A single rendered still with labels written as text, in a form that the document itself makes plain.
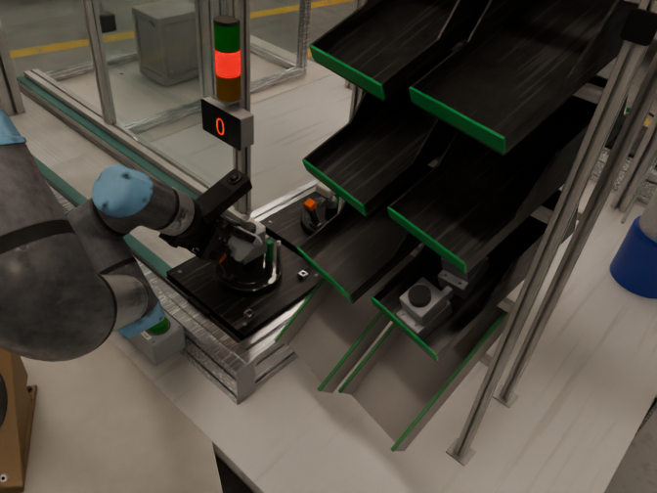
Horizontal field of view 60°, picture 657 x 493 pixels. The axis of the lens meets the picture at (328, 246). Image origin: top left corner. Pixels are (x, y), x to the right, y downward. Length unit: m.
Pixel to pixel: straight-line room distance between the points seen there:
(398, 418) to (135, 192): 0.53
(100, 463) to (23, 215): 0.64
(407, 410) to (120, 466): 0.49
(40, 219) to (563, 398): 1.03
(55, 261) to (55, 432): 0.65
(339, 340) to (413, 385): 0.15
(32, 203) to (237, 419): 0.67
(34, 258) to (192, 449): 0.63
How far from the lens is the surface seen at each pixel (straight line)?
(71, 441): 1.13
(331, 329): 0.99
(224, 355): 1.06
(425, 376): 0.93
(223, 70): 1.17
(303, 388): 1.14
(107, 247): 0.92
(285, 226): 1.32
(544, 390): 1.26
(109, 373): 1.20
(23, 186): 0.55
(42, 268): 0.52
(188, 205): 0.94
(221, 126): 1.22
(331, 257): 0.89
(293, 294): 1.15
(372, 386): 0.96
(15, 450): 1.09
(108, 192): 0.87
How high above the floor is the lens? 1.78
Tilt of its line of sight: 39 degrees down
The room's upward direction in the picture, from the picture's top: 6 degrees clockwise
